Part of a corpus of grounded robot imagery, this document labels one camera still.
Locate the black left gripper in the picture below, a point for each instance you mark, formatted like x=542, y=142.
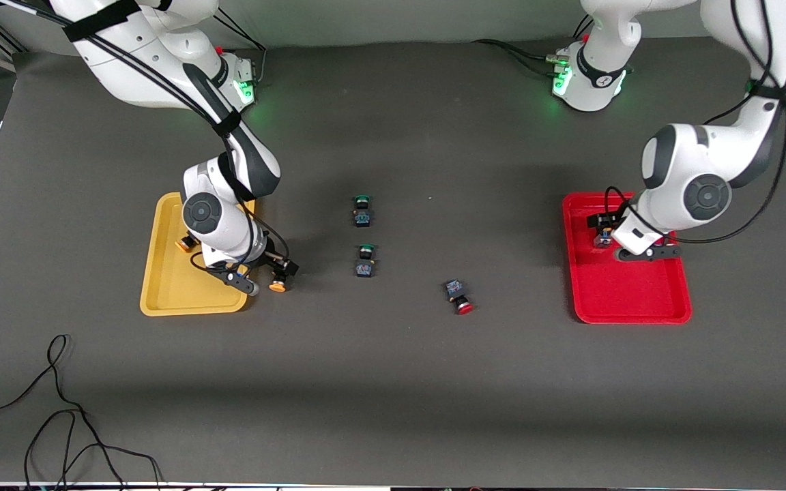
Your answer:
x=605, y=222

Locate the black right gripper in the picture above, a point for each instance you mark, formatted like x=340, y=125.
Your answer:
x=271, y=260

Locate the red push button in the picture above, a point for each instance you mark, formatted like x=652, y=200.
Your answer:
x=458, y=294
x=602, y=239

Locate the yellow push button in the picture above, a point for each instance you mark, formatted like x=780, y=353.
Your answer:
x=278, y=284
x=185, y=243

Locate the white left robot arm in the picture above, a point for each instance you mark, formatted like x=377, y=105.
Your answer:
x=693, y=164

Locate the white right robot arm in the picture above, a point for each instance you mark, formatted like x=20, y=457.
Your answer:
x=134, y=61

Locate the red plastic tray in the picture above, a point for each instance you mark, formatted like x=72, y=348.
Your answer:
x=625, y=286

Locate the green push button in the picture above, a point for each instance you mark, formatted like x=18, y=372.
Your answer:
x=363, y=211
x=365, y=262

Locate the yellow plastic tray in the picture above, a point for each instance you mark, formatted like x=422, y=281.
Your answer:
x=168, y=286

